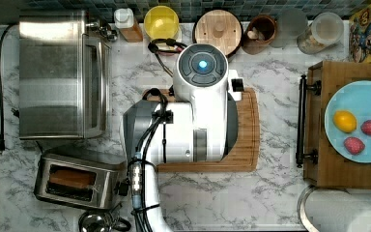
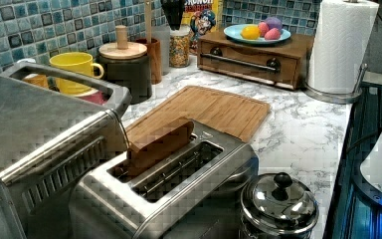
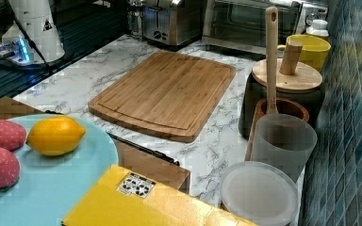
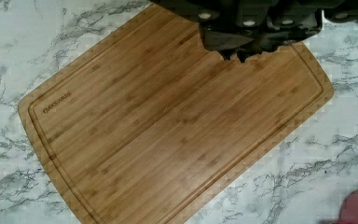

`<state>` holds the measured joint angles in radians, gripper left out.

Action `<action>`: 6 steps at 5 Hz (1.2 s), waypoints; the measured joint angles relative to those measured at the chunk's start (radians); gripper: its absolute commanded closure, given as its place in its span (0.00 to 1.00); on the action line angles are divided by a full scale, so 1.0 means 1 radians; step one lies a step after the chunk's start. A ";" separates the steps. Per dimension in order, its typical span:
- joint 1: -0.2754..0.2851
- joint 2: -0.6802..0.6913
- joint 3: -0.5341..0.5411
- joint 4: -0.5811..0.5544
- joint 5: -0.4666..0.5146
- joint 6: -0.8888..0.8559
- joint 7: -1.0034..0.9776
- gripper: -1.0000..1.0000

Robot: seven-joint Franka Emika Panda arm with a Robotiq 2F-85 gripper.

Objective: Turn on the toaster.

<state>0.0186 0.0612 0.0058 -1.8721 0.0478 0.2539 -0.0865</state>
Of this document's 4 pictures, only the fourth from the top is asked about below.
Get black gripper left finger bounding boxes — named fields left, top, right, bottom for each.
left=199, top=26, right=253, bottom=61

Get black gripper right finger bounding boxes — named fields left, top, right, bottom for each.
left=236, top=32, right=296, bottom=63

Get bamboo cutting board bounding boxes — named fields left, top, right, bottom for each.
left=19, top=6, right=334, bottom=224

